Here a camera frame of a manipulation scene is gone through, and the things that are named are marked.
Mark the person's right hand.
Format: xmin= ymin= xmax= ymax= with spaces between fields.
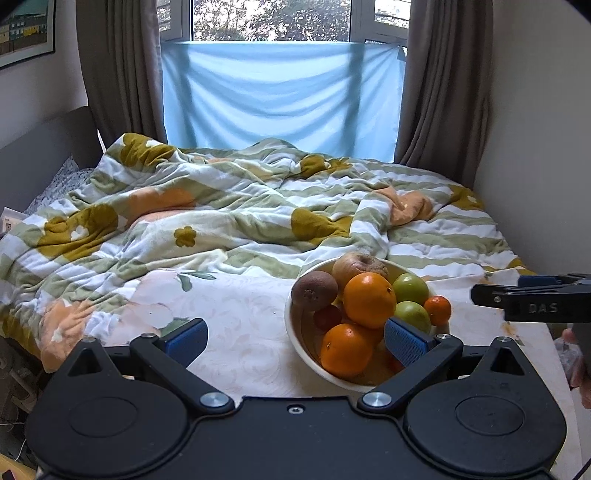
xmin=556 ymin=326 xmax=591 ymax=411

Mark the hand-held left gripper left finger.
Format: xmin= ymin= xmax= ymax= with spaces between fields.
xmin=58 ymin=317 xmax=236 ymax=415

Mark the light blue window cloth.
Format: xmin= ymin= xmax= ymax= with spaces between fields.
xmin=161 ymin=40 xmax=406 ymax=162

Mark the floral tablecloth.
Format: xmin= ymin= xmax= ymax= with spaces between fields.
xmin=41 ymin=265 xmax=583 ymax=480

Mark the grey-brown curtain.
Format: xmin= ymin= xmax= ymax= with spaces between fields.
xmin=394 ymin=0 xmax=496 ymax=188
xmin=75 ymin=0 xmax=169 ymax=147

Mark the yellow apple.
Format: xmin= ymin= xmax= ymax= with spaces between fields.
xmin=332 ymin=252 xmax=390 ymax=287

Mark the large red tomato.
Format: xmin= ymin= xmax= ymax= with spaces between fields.
xmin=314 ymin=305 xmax=344 ymax=332

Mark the white window frame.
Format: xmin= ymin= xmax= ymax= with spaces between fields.
xmin=159 ymin=0 xmax=413 ymax=45

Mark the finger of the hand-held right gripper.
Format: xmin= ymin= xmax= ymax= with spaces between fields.
xmin=471 ymin=282 xmax=523 ymax=307
xmin=516 ymin=273 xmax=583 ymax=289

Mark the green apple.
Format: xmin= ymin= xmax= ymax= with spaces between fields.
xmin=393 ymin=273 xmax=430 ymax=306
xmin=394 ymin=301 xmax=432 ymax=334

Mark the grey headboard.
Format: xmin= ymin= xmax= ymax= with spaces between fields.
xmin=0 ymin=106 xmax=103 ymax=215

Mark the cream oval bowl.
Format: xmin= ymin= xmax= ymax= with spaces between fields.
xmin=284 ymin=257 xmax=437 ymax=387

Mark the orange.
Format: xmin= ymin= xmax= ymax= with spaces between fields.
xmin=321 ymin=323 xmax=374 ymax=378
xmin=342 ymin=272 xmax=397 ymax=329

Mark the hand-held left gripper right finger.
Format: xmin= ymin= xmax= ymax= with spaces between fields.
xmin=357 ymin=316 xmax=533 ymax=414

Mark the grey patterned pillow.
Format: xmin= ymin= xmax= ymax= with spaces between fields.
xmin=22 ymin=156 xmax=96 ymax=217

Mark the framed wall poster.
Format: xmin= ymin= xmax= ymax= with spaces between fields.
xmin=0 ymin=0 xmax=57 ymax=70

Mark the small mandarin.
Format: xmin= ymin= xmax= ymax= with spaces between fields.
xmin=423 ymin=295 xmax=452 ymax=326

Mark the striped floral blanket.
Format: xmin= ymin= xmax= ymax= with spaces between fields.
xmin=0 ymin=133 xmax=527 ymax=374

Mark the brown kiwi with green sticker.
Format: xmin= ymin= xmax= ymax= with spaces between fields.
xmin=291 ymin=271 xmax=339 ymax=312

